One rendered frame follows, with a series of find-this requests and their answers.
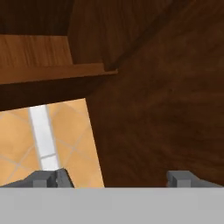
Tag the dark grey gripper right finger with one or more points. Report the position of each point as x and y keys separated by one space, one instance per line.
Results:
x=182 y=178

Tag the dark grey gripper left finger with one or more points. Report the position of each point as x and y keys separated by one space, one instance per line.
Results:
x=43 y=178

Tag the dark brown wooden cabinet door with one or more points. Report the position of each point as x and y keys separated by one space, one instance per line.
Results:
x=163 y=116

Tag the brown wooden cabinet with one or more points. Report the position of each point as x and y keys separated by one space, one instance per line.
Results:
x=43 y=58

